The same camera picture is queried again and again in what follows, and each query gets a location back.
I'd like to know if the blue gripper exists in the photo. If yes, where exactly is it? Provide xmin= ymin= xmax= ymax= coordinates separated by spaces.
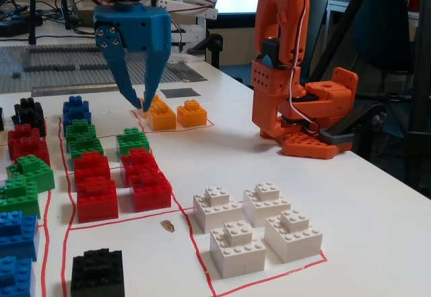
xmin=93 ymin=3 xmax=172 ymax=112

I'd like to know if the small green brick block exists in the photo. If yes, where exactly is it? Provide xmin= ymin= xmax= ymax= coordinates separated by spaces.
xmin=117 ymin=127 xmax=151 ymax=158

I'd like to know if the orange brick block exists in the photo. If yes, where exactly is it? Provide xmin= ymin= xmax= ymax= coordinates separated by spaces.
xmin=176 ymin=99 xmax=208 ymax=128
xmin=138 ymin=94 xmax=169 ymax=119
xmin=147 ymin=103 xmax=177 ymax=131

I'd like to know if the blue brick block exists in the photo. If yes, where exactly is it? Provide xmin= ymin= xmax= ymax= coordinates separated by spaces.
xmin=0 ymin=211 xmax=40 ymax=263
xmin=0 ymin=255 xmax=36 ymax=297
xmin=63 ymin=95 xmax=92 ymax=128

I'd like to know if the red brick block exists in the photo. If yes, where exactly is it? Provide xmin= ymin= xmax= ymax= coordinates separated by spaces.
xmin=9 ymin=137 xmax=51 ymax=168
xmin=129 ymin=170 xmax=172 ymax=213
xmin=7 ymin=124 xmax=41 ymax=150
xmin=75 ymin=175 xmax=119 ymax=224
xmin=119 ymin=147 xmax=160 ymax=187
xmin=73 ymin=151 xmax=112 ymax=185

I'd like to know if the black stepped brick block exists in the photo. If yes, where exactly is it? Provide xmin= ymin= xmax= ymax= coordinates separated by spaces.
xmin=11 ymin=97 xmax=47 ymax=138

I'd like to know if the white brick block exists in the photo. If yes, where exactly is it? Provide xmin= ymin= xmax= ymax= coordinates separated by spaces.
xmin=193 ymin=185 xmax=243 ymax=234
xmin=242 ymin=181 xmax=292 ymax=228
xmin=209 ymin=220 xmax=267 ymax=279
xmin=264 ymin=209 xmax=324 ymax=264

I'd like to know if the large black brick block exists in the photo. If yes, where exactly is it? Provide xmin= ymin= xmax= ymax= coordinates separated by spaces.
xmin=70 ymin=249 xmax=125 ymax=297

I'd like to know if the wide grey tape patch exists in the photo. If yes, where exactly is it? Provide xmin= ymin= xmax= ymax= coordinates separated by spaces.
xmin=164 ymin=61 xmax=208 ymax=83

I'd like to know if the long grey brick strip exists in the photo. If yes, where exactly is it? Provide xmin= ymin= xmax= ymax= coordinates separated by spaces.
xmin=28 ymin=46 xmax=102 ymax=55

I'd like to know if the grey laptop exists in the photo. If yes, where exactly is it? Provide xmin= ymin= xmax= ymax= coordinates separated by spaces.
xmin=65 ymin=0 xmax=102 ymax=28

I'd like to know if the black table clamp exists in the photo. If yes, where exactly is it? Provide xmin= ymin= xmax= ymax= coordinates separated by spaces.
xmin=187 ymin=33 xmax=224 ymax=71

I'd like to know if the grey studded baseplate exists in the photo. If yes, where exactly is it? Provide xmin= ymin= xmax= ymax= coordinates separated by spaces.
xmin=0 ymin=43 xmax=183 ymax=95

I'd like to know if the black thin stand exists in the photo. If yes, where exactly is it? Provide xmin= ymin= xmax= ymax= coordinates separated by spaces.
xmin=55 ymin=0 xmax=73 ymax=30

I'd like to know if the black tripod stand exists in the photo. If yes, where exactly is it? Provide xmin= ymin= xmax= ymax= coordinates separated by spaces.
xmin=28 ymin=0 xmax=38 ymax=45

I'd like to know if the black desk device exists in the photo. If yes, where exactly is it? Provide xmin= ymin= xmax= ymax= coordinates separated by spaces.
xmin=0 ymin=13 xmax=44 ymax=38

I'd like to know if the dark blue chair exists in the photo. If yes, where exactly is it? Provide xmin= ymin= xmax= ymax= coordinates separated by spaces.
xmin=301 ymin=0 xmax=329 ymax=84
xmin=350 ymin=0 xmax=418 ymax=75

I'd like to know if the black diagonal pole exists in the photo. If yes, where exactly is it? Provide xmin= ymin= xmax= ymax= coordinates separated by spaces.
xmin=309 ymin=0 xmax=378 ymax=84

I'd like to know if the grey black clamp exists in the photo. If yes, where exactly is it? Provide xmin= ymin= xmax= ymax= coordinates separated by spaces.
xmin=318 ymin=100 xmax=388 ymax=152

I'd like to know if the silver duct tape strip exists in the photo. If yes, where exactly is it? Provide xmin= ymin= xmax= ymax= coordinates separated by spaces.
xmin=31 ymin=83 xmax=122 ymax=98

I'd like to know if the white red servo cable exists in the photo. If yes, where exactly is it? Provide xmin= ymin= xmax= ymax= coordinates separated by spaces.
xmin=281 ymin=0 xmax=319 ymax=136

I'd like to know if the black vertical stand frame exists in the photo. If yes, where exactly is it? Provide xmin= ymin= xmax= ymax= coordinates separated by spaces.
xmin=403 ymin=0 xmax=431 ymax=193

